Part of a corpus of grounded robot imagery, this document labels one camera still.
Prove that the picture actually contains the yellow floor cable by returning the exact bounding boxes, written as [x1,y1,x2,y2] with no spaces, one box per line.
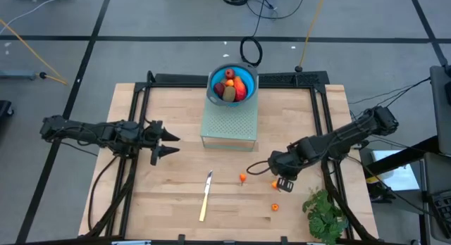
[0,18,68,86]

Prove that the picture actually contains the white panel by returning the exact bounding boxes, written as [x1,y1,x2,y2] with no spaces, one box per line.
[366,149,421,192]

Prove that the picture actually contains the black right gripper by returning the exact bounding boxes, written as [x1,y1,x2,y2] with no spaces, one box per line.
[266,142,304,194]

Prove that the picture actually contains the green potted plant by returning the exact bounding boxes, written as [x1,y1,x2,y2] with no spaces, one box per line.
[302,188,350,245]

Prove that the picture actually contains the large red toy mango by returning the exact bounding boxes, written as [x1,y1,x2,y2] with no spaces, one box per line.
[232,75,247,102]

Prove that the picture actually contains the black keyboard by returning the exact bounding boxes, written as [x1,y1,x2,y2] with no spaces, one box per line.
[427,190,451,220]

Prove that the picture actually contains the yellow hanging cable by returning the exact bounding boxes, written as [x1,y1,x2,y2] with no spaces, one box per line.
[297,0,328,73]

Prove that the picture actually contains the black aluminium rig frame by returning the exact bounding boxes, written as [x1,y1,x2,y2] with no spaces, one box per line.
[79,70,380,245]

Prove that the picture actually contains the grey desk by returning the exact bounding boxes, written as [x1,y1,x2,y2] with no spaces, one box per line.
[422,151,451,244]

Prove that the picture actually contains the blue bowl with grey rim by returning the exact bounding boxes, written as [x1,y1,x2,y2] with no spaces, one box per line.
[206,63,259,108]

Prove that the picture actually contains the grey floor stand base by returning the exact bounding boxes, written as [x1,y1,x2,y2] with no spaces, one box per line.
[0,69,38,80]

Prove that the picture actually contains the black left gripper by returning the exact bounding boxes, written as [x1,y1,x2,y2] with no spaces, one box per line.
[142,120,181,167]

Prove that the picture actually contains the knife with cream handle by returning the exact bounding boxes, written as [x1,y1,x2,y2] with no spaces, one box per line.
[198,170,214,223]

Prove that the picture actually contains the black floor object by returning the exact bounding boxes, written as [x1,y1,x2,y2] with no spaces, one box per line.
[0,99,15,118]

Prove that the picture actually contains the green perforated metal shelf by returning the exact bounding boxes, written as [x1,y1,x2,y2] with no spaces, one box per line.
[199,75,259,153]

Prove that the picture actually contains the black hanging coiled cable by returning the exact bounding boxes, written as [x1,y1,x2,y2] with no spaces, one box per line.
[239,0,276,68]

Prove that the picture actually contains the white floor cable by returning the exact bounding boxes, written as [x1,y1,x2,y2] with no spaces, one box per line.
[0,0,54,26]

